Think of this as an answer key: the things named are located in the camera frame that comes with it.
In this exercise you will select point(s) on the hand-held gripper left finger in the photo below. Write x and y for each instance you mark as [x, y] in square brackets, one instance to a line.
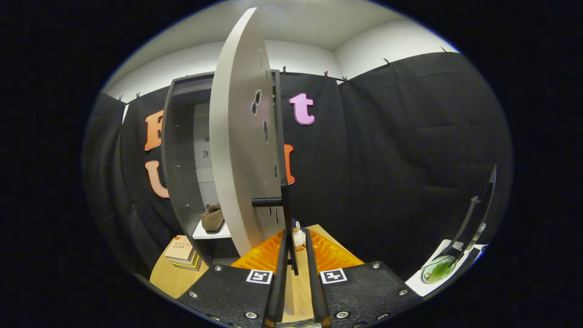
[278, 282]

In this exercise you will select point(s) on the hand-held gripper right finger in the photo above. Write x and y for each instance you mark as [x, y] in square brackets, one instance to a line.
[314, 282]

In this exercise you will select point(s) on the brown fuzzy shoe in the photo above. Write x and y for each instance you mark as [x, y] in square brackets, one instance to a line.
[212, 221]

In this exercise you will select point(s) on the beige shoe cabinet door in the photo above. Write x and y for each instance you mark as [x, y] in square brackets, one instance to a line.
[241, 136]

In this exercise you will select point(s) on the grey shoe cabinet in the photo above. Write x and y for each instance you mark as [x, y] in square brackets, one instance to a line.
[177, 159]

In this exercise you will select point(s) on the small penguin plush toy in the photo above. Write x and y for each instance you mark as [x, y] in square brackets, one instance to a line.
[298, 237]

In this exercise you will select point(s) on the stack of books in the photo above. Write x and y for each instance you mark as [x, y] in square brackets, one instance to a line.
[181, 251]

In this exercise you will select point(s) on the green glass bowl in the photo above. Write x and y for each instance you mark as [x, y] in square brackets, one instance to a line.
[438, 271]

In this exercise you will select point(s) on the black backdrop cloth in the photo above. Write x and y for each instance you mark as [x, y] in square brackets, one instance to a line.
[387, 159]

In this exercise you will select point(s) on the black stand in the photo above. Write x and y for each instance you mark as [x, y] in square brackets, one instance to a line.
[469, 218]

